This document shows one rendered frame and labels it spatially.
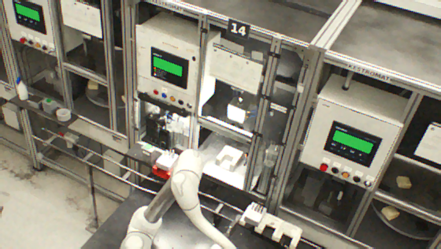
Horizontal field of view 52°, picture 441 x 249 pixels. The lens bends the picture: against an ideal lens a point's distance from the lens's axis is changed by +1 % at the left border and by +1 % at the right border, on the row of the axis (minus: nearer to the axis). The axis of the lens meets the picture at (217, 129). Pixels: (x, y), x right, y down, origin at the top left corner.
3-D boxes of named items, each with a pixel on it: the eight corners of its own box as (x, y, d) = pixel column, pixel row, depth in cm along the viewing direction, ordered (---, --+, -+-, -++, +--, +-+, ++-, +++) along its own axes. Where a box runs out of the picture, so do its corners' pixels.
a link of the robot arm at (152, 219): (120, 241, 265) (131, 212, 282) (146, 251, 269) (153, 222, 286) (178, 165, 219) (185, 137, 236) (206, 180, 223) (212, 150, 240)
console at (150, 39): (134, 92, 282) (132, 26, 252) (159, 72, 302) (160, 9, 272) (191, 116, 269) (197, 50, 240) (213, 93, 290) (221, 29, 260)
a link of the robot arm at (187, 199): (199, 209, 219) (203, 188, 229) (188, 183, 208) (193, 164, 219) (175, 211, 222) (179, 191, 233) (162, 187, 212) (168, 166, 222)
